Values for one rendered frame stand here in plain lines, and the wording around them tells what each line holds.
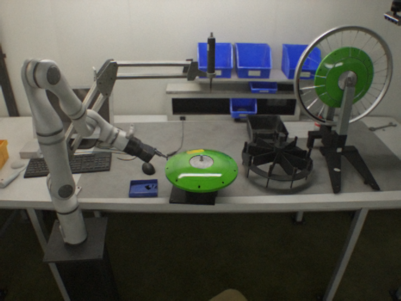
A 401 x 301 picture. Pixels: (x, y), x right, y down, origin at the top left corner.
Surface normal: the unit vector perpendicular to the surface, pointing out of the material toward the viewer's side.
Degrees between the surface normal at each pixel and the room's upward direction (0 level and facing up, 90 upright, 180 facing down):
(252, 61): 90
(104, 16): 90
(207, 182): 23
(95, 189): 0
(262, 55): 90
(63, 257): 0
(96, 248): 0
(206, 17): 90
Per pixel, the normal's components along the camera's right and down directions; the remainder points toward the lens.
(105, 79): 0.47, 0.46
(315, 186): 0.00, -0.86
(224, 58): 0.00, 0.51
